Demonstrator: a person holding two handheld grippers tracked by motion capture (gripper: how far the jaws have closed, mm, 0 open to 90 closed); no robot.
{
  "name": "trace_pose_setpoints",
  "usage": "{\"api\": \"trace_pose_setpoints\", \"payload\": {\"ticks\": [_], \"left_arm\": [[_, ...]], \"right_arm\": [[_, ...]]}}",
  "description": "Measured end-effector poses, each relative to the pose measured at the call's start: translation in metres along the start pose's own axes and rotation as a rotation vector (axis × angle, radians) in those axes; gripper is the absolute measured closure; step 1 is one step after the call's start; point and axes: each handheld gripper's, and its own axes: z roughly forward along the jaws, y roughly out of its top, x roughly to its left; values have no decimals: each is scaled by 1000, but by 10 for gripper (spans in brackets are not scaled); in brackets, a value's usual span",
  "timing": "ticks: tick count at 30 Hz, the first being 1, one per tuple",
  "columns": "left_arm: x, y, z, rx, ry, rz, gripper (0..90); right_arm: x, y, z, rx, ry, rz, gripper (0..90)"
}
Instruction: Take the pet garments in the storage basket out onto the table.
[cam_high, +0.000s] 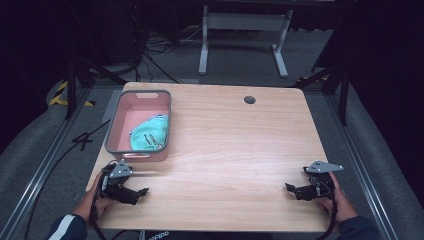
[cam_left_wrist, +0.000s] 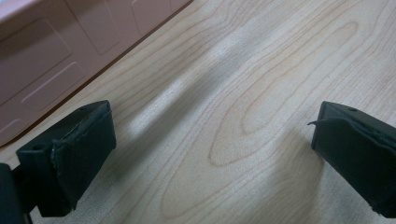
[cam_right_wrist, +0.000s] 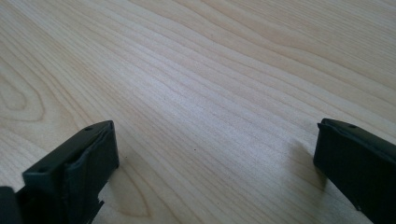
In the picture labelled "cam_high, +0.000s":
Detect white metal desk frame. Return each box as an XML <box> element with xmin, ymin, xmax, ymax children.
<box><xmin>198</xmin><ymin>4</ymin><xmax>294</xmax><ymax>79</ymax></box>

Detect black metal stand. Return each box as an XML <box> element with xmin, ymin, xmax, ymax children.
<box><xmin>64</xmin><ymin>54</ymin><xmax>128</xmax><ymax>120</ymax></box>
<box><xmin>293</xmin><ymin>63</ymin><xmax>352</xmax><ymax>127</ymax></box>

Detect black floor cable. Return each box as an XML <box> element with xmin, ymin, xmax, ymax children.
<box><xmin>23</xmin><ymin>118</ymin><xmax>112</xmax><ymax>240</ymax></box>

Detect person's left hand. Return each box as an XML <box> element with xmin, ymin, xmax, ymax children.
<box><xmin>73</xmin><ymin>171</ymin><xmax>115</xmax><ymax>222</ymax></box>

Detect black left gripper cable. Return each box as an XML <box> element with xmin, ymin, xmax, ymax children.
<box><xmin>88</xmin><ymin>163</ymin><xmax>116</xmax><ymax>240</ymax></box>

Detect bundle of black floor cables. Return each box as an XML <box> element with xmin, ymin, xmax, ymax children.
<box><xmin>133</xmin><ymin>24</ymin><xmax>204</xmax><ymax>84</ymax></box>

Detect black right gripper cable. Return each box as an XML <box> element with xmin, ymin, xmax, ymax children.
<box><xmin>314</xmin><ymin>179</ymin><xmax>338</xmax><ymax>240</ymax></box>

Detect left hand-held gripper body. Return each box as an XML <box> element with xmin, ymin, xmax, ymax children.
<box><xmin>99</xmin><ymin>158</ymin><xmax>134</xmax><ymax>204</ymax></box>

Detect yellow black floor tape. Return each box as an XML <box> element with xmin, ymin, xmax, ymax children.
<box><xmin>49</xmin><ymin>80</ymin><xmax>96</xmax><ymax>108</ymax></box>

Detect pink basket with grey rim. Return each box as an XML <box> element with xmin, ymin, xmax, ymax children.
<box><xmin>105</xmin><ymin>89</ymin><xmax>173</xmax><ymax>163</ymax></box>

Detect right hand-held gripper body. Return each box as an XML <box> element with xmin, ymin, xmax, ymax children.
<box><xmin>301</xmin><ymin>160</ymin><xmax>345</xmax><ymax>202</ymax></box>

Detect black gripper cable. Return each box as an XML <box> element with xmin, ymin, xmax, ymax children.
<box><xmin>314</xmin><ymin>179</ymin><xmax>338</xmax><ymax>240</ymax></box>
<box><xmin>88</xmin><ymin>163</ymin><xmax>116</xmax><ymax>240</ymax></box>

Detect person's dark printed clothing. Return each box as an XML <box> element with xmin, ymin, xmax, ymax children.
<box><xmin>143</xmin><ymin>229</ymin><xmax>214</xmax><ymax>240</ymax></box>

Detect green face mask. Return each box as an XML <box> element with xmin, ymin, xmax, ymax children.
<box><xmin>129</xmin><ymin>113</ymin><xmax>170</xmax><ymax>152</ymax></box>

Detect person's right hand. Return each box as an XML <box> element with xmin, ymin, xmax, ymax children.
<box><xmin>316</xmin><ymin>171</ymin><xmax>358</xmax><ymax>224</ymax></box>

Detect grey metal floor rail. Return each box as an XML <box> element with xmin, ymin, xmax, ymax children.
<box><xmin>323</xmin><ymin>94</ymin><xmax>400</xmax><ymax>240</ymax></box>
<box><xmin>0</xmin><ymin>87</ymin><xmax>93</xmax><ymax>240</ymax></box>

